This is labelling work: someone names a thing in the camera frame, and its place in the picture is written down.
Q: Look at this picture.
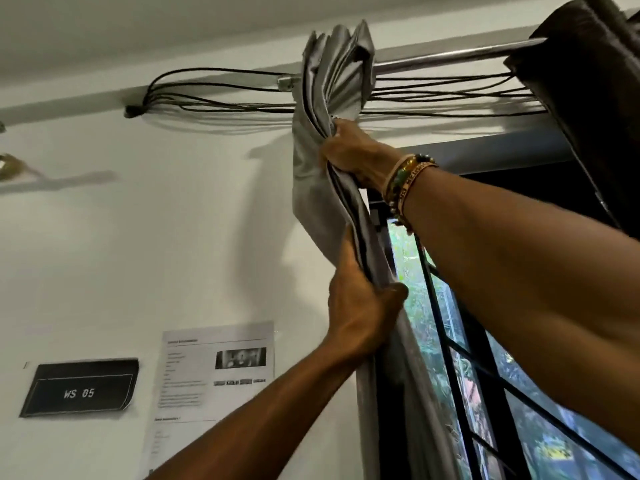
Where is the person's left hand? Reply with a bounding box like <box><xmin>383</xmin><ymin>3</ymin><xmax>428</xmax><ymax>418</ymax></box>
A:
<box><xmin>325</xmin><ymin>224</ymin><xmax>410</xmax><ymax>363</ymax></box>

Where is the person's right hand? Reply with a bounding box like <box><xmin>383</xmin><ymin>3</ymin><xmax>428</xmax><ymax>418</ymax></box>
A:
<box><xmin>319</xmin><ymin>118</ymin><xmax>401</xmax><ymax>191</ymax></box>

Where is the grey curtain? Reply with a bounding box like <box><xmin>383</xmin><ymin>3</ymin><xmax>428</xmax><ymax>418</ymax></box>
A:
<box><xmin>291</xmin><ymin>18</ymin><xmax>461</xmax><ymax>480</ymax></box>

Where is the dark brown curtain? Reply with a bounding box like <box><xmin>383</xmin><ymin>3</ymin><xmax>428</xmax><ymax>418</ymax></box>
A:
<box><xmin>502</xmin><ymin>0</ymin><xmax>640</xmax><ymax>235</ymax></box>

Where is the person's left forearm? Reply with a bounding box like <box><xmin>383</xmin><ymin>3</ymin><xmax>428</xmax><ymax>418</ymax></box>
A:
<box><xmin>145</xmin><ymin>339</ymin><xmax>373</xmax><ymax>480</ymax></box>

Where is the grey metal curtain rod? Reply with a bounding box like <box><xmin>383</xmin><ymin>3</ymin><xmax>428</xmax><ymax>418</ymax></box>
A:
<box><xmin>277</xmin><ymin>37</ymin><xmax>549</xmax><ymax>91</ymax></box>

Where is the printed paper with QR code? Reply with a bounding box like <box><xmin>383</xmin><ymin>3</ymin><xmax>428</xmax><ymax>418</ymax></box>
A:
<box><xmin>139</xmin><ymin>322</ymin><xmax>275</xmax><ymax>478</ymax></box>

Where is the black WS 05 sign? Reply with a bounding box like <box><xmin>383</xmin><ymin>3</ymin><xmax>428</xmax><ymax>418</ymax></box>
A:
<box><xmin>19</xmin><ymin>358</ymin><xmax>140</xmax><ymax>419</ymax></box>

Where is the green beaded bracelet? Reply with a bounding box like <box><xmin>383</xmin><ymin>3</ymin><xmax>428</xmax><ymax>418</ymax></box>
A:
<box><xmin>387</xmin><ymin>153</ymin><xmax>433</xmax><ymax>215</ymax></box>

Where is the orange woven patterned bracelet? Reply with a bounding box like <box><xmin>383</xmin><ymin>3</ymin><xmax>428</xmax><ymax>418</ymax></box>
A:
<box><xmin>397</xmin><ymin>162</ymin><xmax>440</xmax><ymax>235</ymax></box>

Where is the bundle of grey cables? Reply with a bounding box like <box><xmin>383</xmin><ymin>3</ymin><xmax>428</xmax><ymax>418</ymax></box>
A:
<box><xmin>123</xmin><ymin>67</ymin><xmax>549</xmax><ymax>119</ymax></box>

